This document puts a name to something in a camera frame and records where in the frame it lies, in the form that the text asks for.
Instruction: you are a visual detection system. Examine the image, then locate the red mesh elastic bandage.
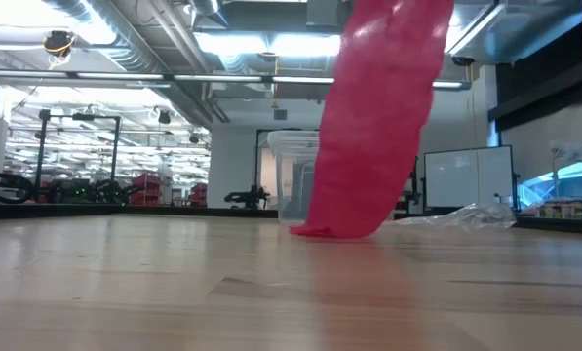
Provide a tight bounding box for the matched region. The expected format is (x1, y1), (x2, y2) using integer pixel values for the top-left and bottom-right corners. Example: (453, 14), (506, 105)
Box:
(290, 0), (455, 240)

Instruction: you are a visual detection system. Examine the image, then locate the clear plastic storage box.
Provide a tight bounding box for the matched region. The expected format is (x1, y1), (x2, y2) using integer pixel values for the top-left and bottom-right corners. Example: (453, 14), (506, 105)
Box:
(266, 129), (321, 224)

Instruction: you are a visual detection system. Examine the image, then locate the yellow ceiling pendant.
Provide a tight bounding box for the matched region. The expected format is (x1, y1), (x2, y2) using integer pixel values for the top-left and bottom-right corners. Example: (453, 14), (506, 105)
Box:
(269, 52), (281, 110)

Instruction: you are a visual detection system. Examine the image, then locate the red storage bin stack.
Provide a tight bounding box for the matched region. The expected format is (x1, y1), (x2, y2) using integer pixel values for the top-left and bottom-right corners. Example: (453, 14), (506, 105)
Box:
(189, 182), (209, 208)
(131, 173), (164, 207)

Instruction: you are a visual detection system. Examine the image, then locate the long ceiling light bar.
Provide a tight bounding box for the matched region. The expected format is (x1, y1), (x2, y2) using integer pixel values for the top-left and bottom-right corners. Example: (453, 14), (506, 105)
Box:
(0, 69), (472, 92)

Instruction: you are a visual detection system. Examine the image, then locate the black equipment stand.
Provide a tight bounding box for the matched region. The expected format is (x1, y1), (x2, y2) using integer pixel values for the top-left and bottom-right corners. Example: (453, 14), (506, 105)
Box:
(402, 155), (422, 215)

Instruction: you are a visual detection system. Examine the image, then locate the white board on stand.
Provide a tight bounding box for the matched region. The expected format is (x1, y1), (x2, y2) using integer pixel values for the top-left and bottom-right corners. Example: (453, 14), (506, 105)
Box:
(423, 144), (516, 212)

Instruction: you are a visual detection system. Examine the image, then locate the clear plastic wrapper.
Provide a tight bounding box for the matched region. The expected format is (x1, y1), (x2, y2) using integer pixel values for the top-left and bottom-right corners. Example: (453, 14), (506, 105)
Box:
(382, 203), (518, 232)

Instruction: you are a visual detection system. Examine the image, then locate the dark background robot station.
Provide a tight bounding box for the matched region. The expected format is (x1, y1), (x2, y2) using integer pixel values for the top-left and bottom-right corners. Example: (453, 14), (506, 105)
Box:
(44, 177), (134, 205)

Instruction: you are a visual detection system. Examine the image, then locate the black background rig frame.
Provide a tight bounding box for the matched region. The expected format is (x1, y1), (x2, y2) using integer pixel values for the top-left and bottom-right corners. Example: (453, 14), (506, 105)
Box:
(35, 109), (122, 196)

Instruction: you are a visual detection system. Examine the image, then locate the black table frame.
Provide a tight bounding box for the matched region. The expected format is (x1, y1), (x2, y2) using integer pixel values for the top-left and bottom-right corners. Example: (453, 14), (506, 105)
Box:
(0, 203), (582, 236)

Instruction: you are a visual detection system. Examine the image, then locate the black ceiling cable reel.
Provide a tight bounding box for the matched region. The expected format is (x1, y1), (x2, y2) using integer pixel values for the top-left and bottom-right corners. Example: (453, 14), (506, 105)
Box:
(42, 30), (73, 59)

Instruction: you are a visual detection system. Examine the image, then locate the black corrugated hose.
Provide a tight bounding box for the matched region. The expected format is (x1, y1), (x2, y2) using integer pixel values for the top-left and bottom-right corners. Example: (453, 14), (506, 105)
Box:
(0, 170), (34, 205)

